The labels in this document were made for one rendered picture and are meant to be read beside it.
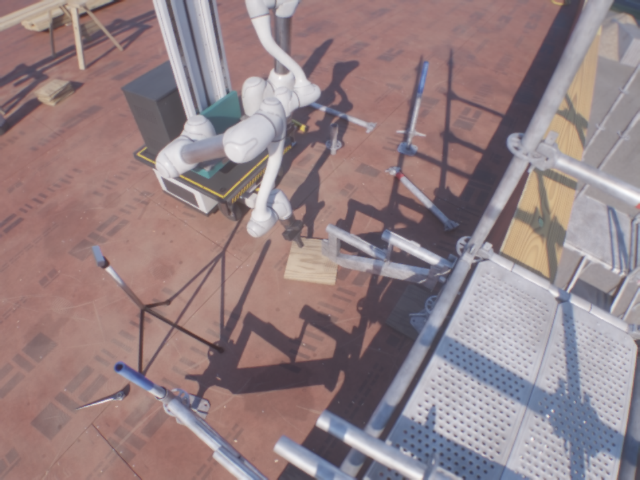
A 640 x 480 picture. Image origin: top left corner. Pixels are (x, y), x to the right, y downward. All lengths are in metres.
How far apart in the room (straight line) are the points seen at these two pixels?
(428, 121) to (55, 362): 3.35
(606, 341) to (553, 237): 0.50
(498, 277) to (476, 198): 1.45
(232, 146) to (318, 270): 1.02
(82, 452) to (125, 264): 1.12
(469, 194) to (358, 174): 0.85
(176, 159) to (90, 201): 1.37
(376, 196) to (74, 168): 2.57
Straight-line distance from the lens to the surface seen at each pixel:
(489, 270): 1.37
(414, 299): 2.07
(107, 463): 2.07
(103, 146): 3.60
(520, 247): 1.58
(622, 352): 1.50
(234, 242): 2.30
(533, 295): 1.39
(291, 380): 1.86
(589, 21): 0.96
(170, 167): 1.85
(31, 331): 2.60
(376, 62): 4.33
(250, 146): 1.37
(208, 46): 2.18
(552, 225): 1.76
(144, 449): 1.99
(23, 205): 3.48
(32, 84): 5.61
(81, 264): 2.66
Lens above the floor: 1.80
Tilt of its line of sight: 53 degrees down
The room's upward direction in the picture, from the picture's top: straight up
